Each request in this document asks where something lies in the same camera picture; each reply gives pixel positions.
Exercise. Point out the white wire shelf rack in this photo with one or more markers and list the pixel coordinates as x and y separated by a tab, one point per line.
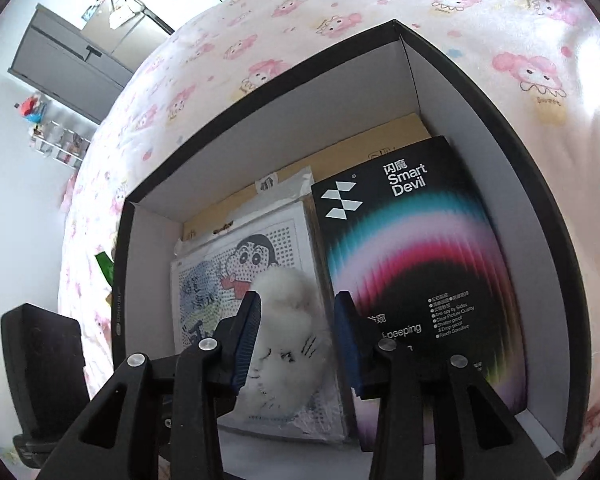
51	133

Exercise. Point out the black Smart Devil box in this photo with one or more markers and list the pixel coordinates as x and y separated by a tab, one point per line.
407	236

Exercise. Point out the yellow screen protector box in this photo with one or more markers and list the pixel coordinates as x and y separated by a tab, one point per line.
347	153

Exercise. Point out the black cardboard storage box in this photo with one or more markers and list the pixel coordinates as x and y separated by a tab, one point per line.
360	83

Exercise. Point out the cartoon bead art kit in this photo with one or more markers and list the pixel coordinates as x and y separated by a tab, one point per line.
210	278

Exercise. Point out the pink cartoon print bedsheet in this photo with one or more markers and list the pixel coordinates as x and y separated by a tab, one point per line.
538	60

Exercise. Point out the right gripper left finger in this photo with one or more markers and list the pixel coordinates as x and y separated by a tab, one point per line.
169	403

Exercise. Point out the green yellow corn snack bag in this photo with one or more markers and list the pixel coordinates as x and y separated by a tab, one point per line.
106	266

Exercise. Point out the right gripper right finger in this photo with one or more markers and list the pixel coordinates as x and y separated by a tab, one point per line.
475	434

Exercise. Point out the white fluffy plush toy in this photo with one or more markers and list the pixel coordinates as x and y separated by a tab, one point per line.
292	346

